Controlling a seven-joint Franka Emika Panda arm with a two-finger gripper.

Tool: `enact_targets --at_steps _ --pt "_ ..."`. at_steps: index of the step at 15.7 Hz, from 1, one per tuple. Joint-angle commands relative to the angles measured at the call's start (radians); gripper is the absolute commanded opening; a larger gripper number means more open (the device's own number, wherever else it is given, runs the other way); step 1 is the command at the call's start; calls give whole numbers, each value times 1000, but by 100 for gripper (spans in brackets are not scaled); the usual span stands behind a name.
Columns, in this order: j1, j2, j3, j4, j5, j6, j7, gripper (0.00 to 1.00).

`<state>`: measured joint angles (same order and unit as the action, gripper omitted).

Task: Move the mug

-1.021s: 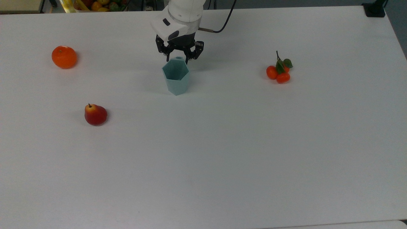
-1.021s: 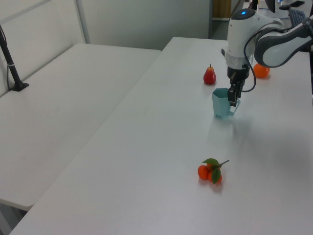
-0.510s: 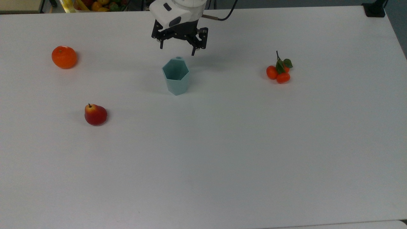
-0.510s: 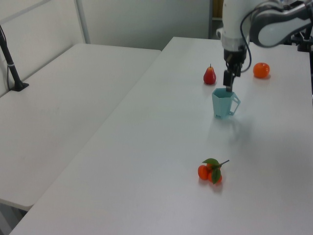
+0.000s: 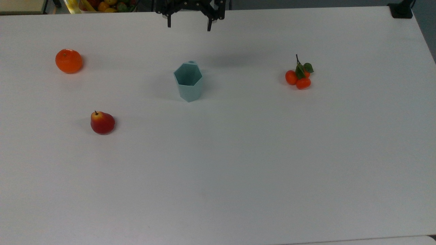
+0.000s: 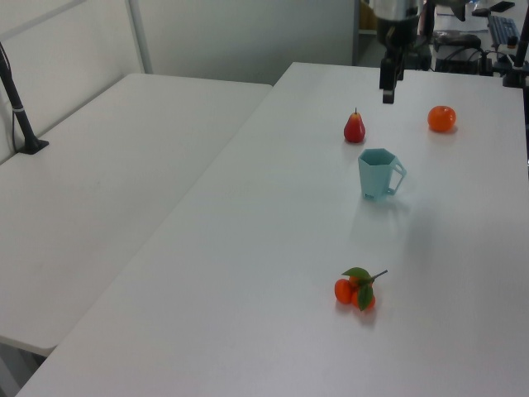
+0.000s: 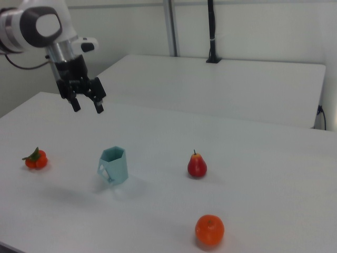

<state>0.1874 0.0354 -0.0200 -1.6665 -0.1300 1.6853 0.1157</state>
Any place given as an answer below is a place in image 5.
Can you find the pale wooden board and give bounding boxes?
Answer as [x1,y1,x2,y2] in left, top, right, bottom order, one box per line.
[0,0,47,15]

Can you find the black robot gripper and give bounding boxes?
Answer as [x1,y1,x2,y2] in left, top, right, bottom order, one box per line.
[155,0,226,32]

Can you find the large orange fruit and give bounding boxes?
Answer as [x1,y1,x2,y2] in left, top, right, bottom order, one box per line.
[55,49,83,74]

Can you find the light blue hexagonal mug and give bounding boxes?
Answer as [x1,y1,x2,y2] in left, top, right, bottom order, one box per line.
[173,61,204,103]

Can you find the yellow white plastic bag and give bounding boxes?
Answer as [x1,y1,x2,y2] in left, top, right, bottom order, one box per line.
[65,0,82,14]

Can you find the black table clamp mount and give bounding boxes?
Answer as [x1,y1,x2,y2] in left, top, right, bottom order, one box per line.
[388,0,416,19]

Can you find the red yellow pear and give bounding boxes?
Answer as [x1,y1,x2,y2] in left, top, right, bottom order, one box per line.
[90,110,115,135]

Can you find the small tangerines with leaves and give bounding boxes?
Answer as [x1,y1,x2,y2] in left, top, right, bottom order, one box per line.
[285,54,314,90]

